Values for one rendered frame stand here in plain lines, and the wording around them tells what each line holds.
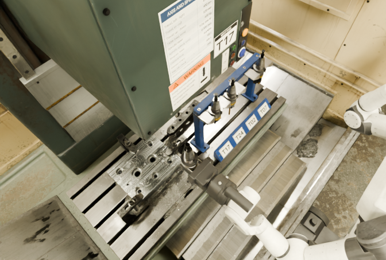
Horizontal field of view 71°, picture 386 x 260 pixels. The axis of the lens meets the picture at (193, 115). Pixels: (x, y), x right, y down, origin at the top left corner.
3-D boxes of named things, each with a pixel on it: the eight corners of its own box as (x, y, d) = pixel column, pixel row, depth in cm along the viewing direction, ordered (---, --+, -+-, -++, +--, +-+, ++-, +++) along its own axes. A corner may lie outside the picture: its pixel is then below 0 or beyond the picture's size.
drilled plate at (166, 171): (183, 163, 136) (182, 159, 132) (139, 207, 125) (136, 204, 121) (152, 137, 146) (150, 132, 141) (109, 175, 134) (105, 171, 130)
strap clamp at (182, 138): (188, 147, 146) (186, 133, 133) (171, 164, 141) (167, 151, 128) (184, 143, 147) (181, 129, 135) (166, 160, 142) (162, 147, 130)
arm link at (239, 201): (233, 181, 101) (259, 201, 96) (215, 203, 98) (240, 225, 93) (234, 170, 92) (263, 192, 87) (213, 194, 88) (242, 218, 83)
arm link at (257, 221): (236, 190, 96) (261, 217, 97) (220, 210, 93) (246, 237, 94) (246, 193, 90) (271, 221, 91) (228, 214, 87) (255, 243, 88)
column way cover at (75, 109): (142, 94, 167) (119, 24, 125) (77, 146, 149) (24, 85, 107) (136, 90, 169) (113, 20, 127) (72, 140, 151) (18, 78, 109)
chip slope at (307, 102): (319, 119, 184) (334, 94, 163) (259, 195, 158) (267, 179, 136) (218, 58, 221) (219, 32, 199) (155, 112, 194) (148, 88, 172)
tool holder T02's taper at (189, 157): (187, 150, 100) (186, 141, 94) (197, 155, 98) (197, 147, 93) (180, 159, 98) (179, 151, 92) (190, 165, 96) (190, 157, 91)
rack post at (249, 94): (258, 97, 162) (267, 61, 137) (253, 102, 160) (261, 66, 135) (244, 88, 166) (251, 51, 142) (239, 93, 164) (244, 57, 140)
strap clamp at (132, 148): (142, 157, 144) (136, 144, 131) (137, 162, 142) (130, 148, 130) (126, 143, 149) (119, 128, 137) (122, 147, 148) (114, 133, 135)
